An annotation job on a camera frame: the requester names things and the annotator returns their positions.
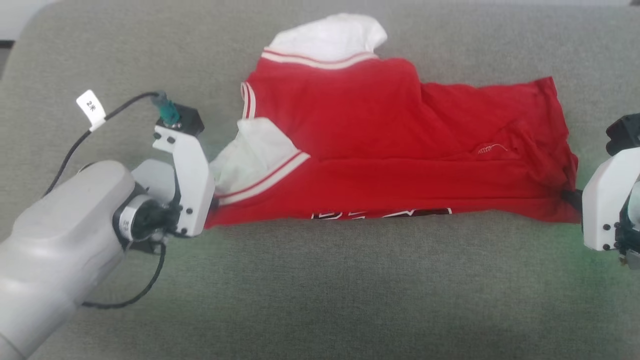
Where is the teal cable connector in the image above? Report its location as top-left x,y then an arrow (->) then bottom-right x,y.
152,92 -> 181,126

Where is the white cable label tag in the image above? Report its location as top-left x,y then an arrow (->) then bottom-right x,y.
76,90 -> 107,132

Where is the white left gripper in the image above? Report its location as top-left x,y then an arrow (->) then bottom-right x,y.
152,126 -> 216,237

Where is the red white basketball jersey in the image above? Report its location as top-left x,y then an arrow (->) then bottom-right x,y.
205,13 -> 582,230

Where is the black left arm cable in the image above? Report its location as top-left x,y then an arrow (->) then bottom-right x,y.
45,91 -> 167,309

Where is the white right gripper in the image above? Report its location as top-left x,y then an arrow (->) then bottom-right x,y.
562,147 -> 640,251

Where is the grey fabric sofa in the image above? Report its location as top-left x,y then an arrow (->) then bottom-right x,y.
0,0 -> 640,360

